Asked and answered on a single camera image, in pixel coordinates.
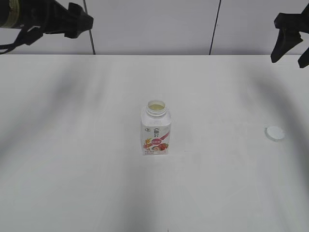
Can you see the white plastic bottle cap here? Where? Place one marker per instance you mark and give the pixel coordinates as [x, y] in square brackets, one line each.
[275, 133]

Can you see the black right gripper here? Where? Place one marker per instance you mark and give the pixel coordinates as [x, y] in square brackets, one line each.
[289, 26]

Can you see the white strawberry yogurt bottle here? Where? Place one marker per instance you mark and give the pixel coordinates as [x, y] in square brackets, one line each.
[155, 128]

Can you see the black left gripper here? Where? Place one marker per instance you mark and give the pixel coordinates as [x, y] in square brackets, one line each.
[56, 18]

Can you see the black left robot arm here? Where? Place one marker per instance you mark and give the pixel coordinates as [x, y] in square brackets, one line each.
[17, 14]

